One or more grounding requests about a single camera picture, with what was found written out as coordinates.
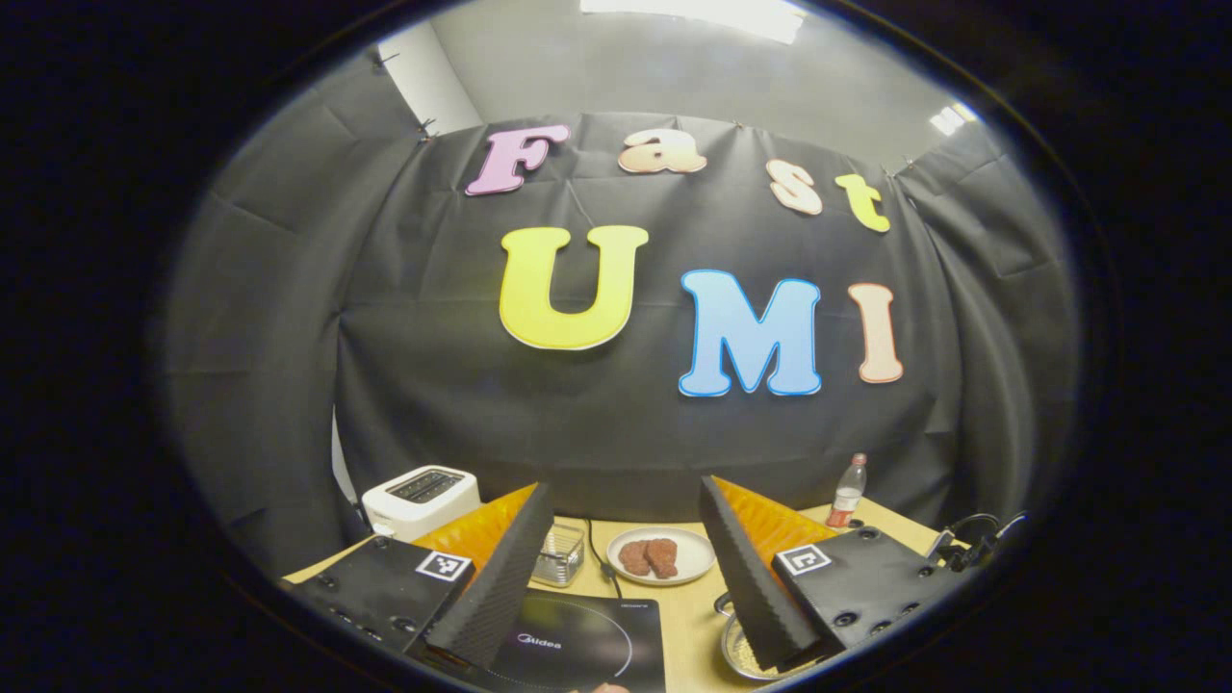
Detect black induction cooktop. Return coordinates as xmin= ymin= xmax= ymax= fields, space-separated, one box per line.
xmin=486 ymin=589 xmax=667 ymax=693

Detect clear plastic water bottle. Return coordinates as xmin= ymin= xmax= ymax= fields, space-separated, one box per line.
xmin=826 ymin=453 xmax=868 ymax=528

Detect pile of soybeans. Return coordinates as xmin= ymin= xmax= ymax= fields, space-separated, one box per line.
xmin=730 ymin=630 xmax=771 ymax=675

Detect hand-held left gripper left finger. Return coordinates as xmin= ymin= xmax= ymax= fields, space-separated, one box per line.
xmin=279 ymin=481 xmax=556 ymax=672

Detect black power cable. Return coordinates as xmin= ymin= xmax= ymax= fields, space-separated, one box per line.
xmin=587 ymin=520 xmax=624 ymax=598

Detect wire mesh holder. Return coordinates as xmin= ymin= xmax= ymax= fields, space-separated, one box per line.
xmin=531 ymin=523 xmax=586 ymax=588

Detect white round plate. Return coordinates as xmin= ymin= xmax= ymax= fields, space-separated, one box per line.
xmin=606 ymin=526 xmax=717 ymax=586

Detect black backdrop cloth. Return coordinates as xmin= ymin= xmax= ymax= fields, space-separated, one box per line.
xmin=164 ymin=48 xmax=1079 ymax=578

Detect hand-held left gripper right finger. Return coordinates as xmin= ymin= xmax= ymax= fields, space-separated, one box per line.
xmin=698 ymin=475 xmax=963 ymax=675

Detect stainless steel pot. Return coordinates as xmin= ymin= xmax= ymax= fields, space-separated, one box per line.
xmin=712 ymin=592 xmax=819 ymax=682

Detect white toaster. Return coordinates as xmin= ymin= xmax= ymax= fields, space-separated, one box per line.
xmin=361 ymin=465 xmax=482 ymax=543

